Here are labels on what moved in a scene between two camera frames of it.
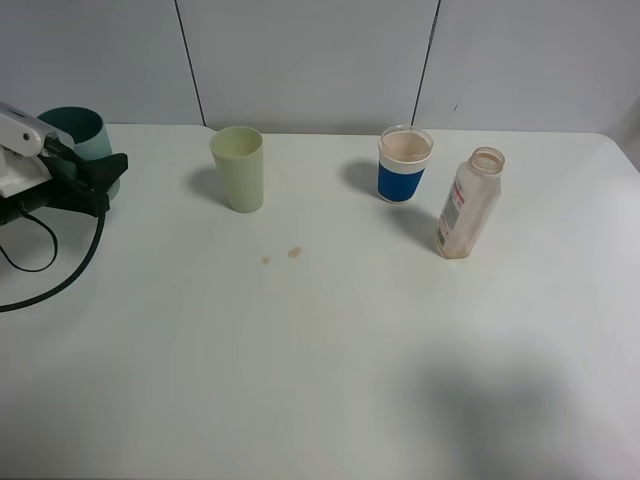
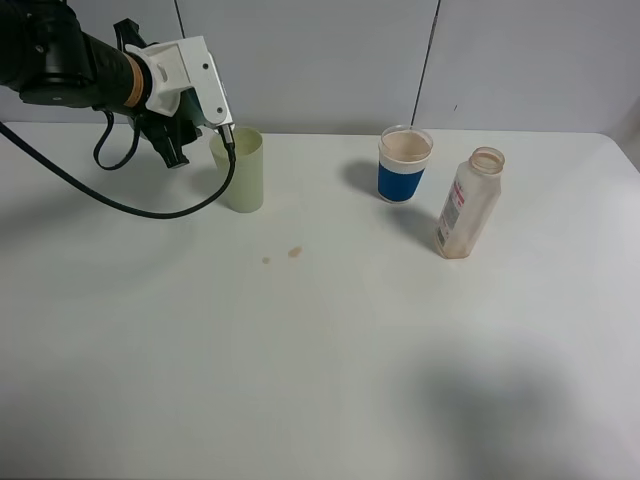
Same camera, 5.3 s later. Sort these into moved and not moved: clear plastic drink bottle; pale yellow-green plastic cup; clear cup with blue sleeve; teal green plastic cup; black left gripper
Moved: black left gripper; teal green plastic cup
Not moved: clear plastic drink bottle; clear cup with blue sleeve; pale yellow-green plastic cup
